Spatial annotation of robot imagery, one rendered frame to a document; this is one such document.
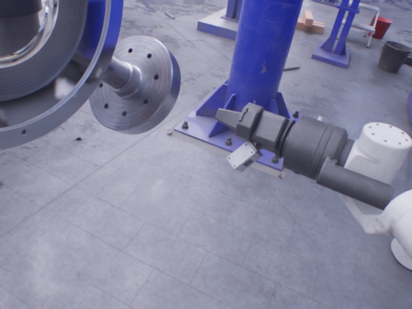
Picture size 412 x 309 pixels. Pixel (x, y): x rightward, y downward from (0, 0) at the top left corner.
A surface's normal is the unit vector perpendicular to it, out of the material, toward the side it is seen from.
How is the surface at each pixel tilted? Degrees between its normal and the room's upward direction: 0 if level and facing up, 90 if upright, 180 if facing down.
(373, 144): 90
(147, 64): 49
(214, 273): 0
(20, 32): 90
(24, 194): 0
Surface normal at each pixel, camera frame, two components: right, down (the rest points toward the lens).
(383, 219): -0.99, 0.04
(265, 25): -0.28, 0.58
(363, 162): -0.54, 0.46
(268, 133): -0.37, -0.16
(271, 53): 0.20, 0.64
